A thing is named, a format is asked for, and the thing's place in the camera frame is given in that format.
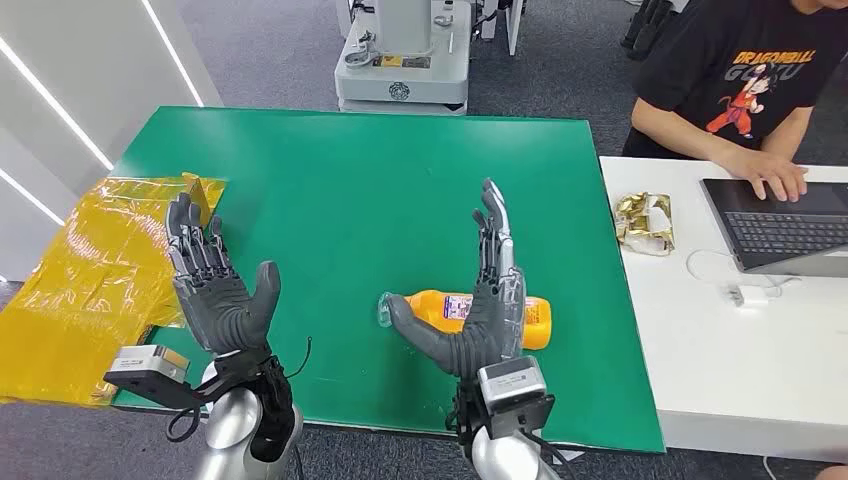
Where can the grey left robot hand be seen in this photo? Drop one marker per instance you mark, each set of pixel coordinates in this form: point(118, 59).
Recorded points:
point(222, 311)

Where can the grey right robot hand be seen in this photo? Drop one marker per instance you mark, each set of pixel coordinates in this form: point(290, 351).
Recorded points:
point(487, 328)

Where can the orange plastic bottle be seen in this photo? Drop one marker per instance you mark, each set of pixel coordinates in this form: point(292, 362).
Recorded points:
point(430, 309)

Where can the person's right forearm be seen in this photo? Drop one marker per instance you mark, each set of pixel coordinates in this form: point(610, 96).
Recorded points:
point(682, 136)

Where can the person's left forearm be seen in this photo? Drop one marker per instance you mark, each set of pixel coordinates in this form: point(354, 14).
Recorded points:
point(788, 132)

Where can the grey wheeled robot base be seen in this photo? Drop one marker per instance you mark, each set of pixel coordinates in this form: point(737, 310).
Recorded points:
point(397, 73)

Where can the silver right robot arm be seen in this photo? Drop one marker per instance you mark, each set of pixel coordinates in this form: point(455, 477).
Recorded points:
point(503, 462)

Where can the cardboard box in yellow film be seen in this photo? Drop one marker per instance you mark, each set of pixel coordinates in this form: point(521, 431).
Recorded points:
point(86, 278)

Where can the green table mat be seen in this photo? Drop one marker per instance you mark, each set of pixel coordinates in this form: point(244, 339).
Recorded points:
point(371, 199)

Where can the crumpled gold foil wrapper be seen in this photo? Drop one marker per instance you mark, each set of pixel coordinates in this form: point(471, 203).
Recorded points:
point(642, 222)

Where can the white desk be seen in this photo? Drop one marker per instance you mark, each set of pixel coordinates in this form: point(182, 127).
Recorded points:
point(702, 358)

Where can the white power adapter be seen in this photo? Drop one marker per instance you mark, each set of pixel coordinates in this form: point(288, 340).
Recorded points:
point(747, 296)

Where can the grey laptop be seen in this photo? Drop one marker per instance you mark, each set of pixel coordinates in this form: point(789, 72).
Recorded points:
point(782, 232)

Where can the person's right hand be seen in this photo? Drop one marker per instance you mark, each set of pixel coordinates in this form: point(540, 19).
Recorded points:
point(772, 172)

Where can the black chair base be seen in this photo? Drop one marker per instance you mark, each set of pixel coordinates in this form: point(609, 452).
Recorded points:
point(646, 33)

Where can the person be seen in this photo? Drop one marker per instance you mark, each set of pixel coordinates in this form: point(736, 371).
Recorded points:
point(702, 66)

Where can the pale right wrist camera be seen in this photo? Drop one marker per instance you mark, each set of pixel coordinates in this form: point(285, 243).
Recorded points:
point(510, 384)

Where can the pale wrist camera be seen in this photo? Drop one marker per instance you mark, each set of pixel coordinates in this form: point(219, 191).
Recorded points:
point(510, 384)
point(149, 361)

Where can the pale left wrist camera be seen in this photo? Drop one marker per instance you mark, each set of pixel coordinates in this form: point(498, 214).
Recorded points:
point(149, 361)

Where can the white frame post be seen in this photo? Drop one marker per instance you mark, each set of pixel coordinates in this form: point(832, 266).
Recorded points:
point(515, 26)

